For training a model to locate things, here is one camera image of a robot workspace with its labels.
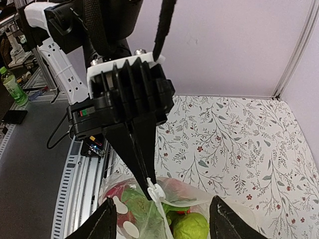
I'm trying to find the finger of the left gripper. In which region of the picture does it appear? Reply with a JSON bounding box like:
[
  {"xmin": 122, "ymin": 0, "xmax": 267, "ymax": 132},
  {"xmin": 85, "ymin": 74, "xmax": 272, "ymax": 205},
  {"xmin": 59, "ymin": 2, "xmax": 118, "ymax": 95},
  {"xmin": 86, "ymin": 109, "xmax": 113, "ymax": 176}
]
[
  {"xmin": 102, "ymin": 124, "xmax": 151, "ymax": 201},
  {"xmin": 133, "ymin": 117, "xmax": 156, "ymax": 183}
]

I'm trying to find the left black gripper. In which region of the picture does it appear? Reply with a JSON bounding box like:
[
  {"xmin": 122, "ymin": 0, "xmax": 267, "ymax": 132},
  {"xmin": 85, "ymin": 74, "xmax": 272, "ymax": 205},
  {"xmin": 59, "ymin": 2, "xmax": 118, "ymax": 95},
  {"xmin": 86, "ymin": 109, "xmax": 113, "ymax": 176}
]
[{"xmin": 44, "ymin": 0, "xmax": 174, "ymax": 138}]

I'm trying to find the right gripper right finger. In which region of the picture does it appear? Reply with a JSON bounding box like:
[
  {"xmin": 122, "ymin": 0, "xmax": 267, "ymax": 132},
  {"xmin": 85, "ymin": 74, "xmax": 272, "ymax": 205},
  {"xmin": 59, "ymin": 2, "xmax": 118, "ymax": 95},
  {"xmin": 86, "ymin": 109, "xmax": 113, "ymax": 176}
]
[{"xmin": 209, "ymin": 196, "xmax": 266, "ymax": 239}]

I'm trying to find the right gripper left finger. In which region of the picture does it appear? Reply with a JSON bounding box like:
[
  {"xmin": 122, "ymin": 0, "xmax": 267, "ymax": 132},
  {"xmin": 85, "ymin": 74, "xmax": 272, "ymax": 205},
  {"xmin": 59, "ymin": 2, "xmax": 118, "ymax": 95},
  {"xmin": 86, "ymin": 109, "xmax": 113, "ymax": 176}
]
[{"xmin": 66, "ymin": 198, "xmax": 117, "ymax": 239}]

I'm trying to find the small green toy vegetable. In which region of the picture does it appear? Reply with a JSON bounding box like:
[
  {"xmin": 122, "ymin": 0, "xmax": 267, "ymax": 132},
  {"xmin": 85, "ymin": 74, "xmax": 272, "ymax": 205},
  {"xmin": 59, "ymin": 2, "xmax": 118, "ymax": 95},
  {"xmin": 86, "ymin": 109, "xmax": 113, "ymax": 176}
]
[{"xmin": 171, "ymin": 212, "xmax": 209, "ymax": 239}]

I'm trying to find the clear zip top bag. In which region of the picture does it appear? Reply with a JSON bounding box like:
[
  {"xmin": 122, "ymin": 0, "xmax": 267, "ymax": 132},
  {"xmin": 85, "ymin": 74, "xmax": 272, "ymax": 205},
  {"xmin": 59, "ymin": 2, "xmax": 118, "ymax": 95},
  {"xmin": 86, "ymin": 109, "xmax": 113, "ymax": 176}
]
[{"xmin": 98, "ymin": 173, "xmax": 262, "ymax": 239}]

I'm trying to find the orange toy carrot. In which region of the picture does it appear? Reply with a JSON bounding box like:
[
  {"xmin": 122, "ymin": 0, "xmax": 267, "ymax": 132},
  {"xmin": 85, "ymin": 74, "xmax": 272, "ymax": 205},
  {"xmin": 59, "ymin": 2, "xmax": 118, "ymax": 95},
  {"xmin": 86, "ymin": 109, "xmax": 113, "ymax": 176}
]
[{"xmin": 119, "ymin": 178, "xmax": 199, "ymax": 227}]

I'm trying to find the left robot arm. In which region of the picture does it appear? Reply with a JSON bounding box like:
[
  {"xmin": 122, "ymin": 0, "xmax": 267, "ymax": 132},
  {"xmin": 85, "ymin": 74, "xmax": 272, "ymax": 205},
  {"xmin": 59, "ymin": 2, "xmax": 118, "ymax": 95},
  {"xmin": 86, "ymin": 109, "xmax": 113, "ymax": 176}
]
[{"xmin": 17, "ymin": 0, "xmax": 176, "ymax": 200}]

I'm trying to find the floral tablecloth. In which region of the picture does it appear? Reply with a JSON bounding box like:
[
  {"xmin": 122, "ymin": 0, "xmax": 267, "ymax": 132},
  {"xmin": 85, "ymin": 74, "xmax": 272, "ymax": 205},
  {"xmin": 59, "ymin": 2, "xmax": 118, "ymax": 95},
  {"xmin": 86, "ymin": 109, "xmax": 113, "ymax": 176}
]
[{"xmin": 109, "ymin": 94, "xmax": 319, "ymax": 239}]

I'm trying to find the green drink bottle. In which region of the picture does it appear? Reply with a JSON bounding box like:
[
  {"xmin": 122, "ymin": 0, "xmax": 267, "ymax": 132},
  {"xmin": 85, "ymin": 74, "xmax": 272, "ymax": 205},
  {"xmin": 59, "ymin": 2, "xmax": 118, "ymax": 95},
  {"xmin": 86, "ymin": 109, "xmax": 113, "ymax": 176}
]
[{"xmin": 0, "ymin": 67, "xmax": 28, "ymax": 106}]

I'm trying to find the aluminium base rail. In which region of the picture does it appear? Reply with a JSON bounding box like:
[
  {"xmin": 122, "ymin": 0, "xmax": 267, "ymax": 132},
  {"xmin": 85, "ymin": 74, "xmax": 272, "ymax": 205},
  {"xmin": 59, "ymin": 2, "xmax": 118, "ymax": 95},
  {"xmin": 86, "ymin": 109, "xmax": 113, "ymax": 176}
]
[{"xmin": 0, "ymin": 92, "xmax": 113, "ymax": 239}]

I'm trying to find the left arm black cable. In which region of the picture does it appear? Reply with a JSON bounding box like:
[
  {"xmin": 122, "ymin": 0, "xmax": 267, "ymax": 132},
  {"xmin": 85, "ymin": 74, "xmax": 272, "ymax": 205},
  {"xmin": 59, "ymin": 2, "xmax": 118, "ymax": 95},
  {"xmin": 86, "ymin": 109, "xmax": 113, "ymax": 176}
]
[{"xmin": 152, "ymin": 0, "xmax": 178, "ymax": 62}]

